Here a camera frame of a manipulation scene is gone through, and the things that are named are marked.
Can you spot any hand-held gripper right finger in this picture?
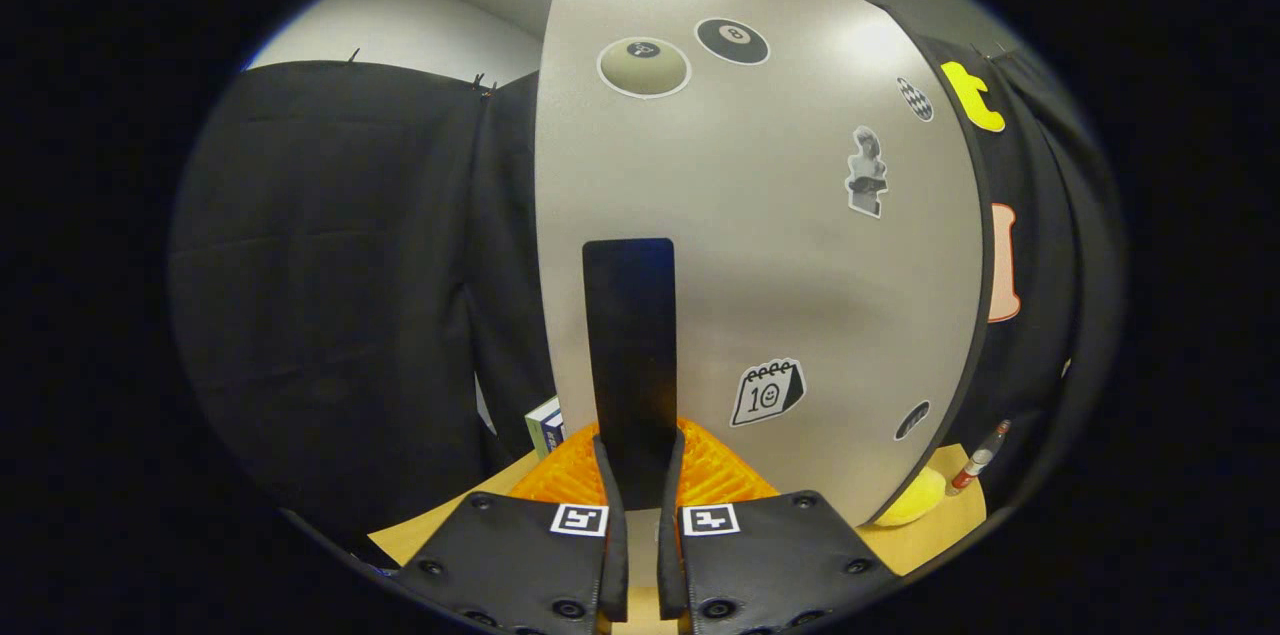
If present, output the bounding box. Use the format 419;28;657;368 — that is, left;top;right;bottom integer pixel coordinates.
657;418;901;635

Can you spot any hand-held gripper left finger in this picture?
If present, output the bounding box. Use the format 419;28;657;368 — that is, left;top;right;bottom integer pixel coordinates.
385;420;631;635

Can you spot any green spine book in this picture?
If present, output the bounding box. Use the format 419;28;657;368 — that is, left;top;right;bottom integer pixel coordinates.
525;397;559;459

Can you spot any yellow plush toy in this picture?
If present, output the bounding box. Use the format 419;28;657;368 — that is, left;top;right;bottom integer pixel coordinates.
875;465;948;528

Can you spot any small red-capped bottle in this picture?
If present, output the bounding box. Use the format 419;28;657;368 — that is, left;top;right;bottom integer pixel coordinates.
948;420;1011;496

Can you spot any black backdrop cloth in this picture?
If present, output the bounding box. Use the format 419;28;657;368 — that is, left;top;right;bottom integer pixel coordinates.
170;40;1126;556

